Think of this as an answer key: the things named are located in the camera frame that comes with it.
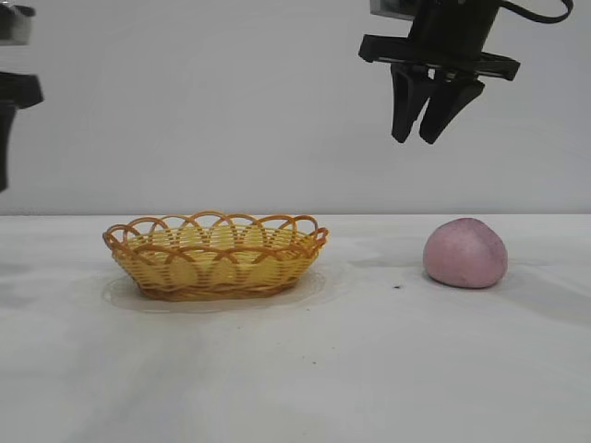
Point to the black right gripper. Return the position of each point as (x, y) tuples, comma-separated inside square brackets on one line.
[(452, 27)]

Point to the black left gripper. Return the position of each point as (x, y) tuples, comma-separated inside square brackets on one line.
[(18, 90)]

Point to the yellow woven wicker basket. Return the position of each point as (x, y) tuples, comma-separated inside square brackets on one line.
[(208, 277)]

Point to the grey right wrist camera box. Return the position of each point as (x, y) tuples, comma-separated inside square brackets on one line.
[(392, 9)]

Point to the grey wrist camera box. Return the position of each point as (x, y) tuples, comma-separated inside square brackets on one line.
[(16, 27), (392, 9)]

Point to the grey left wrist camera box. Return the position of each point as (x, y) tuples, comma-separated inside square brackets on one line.
[(16, 27)]

